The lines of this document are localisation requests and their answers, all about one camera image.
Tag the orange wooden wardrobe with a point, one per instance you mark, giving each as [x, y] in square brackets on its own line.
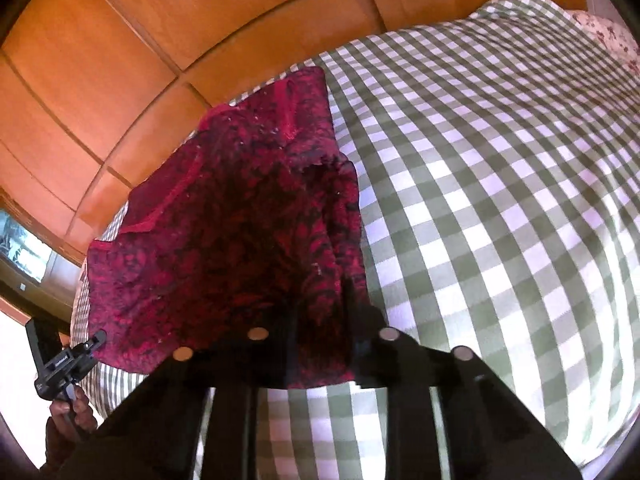
[96, 93]

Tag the left hand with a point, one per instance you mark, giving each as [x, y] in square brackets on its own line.
[64, 426]

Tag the red lace underwear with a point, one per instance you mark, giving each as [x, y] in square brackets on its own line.
[253, 222]

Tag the floral pillow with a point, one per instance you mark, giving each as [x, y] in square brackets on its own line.
[614, 37]

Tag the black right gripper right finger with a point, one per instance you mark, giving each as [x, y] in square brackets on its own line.
[448, 411]

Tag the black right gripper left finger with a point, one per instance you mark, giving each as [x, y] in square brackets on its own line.
[210, 397]

